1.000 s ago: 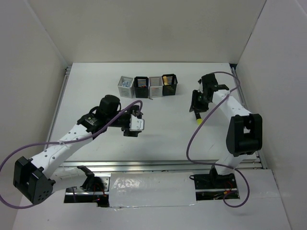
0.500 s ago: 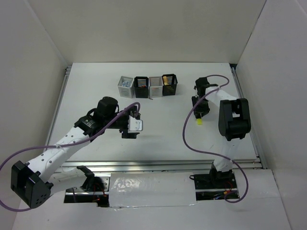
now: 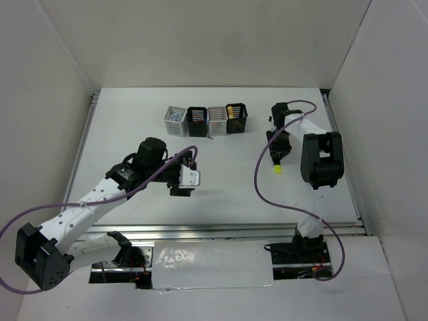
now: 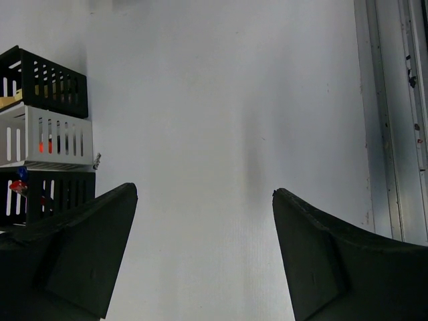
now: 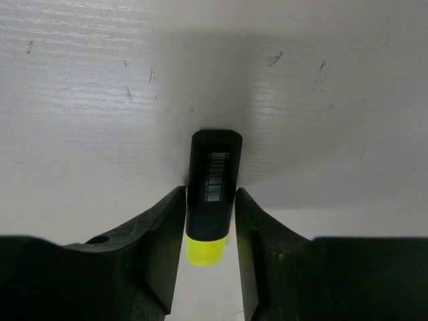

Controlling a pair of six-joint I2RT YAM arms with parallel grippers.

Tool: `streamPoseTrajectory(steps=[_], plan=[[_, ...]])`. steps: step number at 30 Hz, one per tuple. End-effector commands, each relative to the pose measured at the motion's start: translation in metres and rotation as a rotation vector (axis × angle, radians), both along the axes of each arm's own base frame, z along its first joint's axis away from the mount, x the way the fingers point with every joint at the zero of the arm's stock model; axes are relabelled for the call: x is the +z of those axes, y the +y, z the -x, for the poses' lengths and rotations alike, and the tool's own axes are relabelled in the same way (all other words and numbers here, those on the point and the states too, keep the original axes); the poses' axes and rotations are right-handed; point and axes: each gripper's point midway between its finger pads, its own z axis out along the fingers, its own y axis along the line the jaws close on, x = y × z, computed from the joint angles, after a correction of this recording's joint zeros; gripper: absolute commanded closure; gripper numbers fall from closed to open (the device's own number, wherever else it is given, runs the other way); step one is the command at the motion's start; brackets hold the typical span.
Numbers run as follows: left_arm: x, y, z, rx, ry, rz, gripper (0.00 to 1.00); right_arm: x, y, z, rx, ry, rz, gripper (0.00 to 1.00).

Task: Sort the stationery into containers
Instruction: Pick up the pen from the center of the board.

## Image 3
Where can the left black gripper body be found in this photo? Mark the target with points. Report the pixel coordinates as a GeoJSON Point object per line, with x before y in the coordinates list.
{"type": "Point", "coordinates": [170, 176]}

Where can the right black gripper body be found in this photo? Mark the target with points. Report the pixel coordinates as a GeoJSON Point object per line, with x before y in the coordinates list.
{"type": "Point", "coordinates": [281, 144]}

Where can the black yellow highlighter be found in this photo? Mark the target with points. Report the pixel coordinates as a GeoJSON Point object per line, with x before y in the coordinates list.
{"type": "Point", "coordinates": [278, 169]}

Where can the blue patterned tape roll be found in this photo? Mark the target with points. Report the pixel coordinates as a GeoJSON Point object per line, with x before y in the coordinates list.
{"type": "Point", "coordinates": [176, 117]}

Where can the orange pastel highlighter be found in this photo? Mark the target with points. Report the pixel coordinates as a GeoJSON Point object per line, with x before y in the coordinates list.
{"type": "Point", "coordinates": [230, 112]}

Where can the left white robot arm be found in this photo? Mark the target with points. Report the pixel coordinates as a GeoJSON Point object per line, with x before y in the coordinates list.
{"type": "Point", "coordinates": [50, 251]}

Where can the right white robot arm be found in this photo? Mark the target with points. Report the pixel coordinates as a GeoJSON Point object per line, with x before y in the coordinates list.
{"type": "Point", "coordinates": [321, 167]}

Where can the black slotted container right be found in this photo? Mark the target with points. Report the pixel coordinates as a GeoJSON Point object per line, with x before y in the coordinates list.
{"type": "Point", "coordinates": [237, 125]}

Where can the black slotted container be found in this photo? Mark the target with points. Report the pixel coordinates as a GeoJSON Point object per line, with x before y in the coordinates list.
{"type": "Point", "coordinates": [237, 125]}
{"type": "Point", "coordinates": [197, 129]}

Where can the silver slotted container left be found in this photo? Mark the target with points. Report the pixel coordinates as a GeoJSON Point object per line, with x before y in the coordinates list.
{"type": "Point", "coordinates": [176, 128]}

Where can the silver slotted container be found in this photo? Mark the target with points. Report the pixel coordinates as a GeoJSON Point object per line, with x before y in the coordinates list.
{"type": "Point", "coordinates": [217, 114]}
{"type": "Point", "coordinates": [176, 128]}

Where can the black slotted container left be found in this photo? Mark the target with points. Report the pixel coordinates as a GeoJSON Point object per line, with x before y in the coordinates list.
{"type": "Point", "coordinates": [197, 129]}

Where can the silver slotted container right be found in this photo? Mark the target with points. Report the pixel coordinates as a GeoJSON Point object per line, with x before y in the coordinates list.
{"type": "Point", "coordinates": [217, 114]}

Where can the silver foil sheet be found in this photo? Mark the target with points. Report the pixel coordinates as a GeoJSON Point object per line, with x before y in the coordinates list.
{"type": "Point", "coordinates": [211, 265]}

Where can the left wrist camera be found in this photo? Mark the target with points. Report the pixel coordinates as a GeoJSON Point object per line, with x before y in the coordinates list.
{"type": "Point", "coordinates": [189, 177]}

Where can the aluminium rail frame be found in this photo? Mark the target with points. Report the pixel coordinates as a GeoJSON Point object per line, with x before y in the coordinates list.
{"type": "Point", "coordinates": [240, 196]}

